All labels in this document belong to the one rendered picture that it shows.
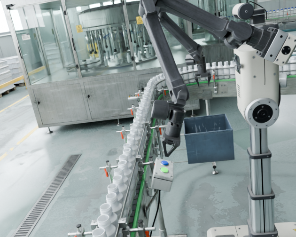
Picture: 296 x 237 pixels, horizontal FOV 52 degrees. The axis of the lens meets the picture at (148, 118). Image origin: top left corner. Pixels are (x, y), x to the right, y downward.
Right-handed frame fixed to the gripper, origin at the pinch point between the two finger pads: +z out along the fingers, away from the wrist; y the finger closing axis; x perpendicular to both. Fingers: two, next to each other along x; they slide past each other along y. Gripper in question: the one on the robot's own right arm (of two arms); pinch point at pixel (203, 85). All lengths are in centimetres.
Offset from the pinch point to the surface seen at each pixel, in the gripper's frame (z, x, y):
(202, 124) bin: 33.6, -14.6, 3.2
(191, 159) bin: 45.1, 16.1, 13.8
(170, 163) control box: 11, 83, 21
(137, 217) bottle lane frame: 21, 104, 34
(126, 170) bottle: 8, 92, 38
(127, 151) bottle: 6, 77, 40
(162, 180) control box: 12, 94, 24
